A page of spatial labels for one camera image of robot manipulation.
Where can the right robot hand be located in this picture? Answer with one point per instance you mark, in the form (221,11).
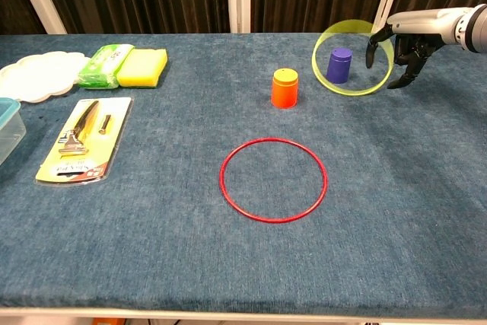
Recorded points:
(422,24)

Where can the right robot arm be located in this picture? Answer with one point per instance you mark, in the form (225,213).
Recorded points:
(477,28)

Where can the purple cup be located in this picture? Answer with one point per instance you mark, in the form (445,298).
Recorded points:
(338,68)

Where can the orange cup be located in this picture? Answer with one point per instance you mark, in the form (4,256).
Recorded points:
(284,93)

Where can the yellow sponge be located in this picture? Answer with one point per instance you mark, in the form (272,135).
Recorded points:
(141,68)

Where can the green wet wipes pack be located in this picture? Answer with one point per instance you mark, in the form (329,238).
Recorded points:
(100,68)

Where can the blue tablecloth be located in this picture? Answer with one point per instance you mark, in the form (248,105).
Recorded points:
(171,245)

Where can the razor in blister pack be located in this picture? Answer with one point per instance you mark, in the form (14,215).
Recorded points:
(85,138)

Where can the white scalloped plastic plate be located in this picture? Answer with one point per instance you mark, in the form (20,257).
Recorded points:
(38,75)

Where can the clear container with teal lid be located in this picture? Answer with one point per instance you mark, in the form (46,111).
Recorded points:
(9,131)

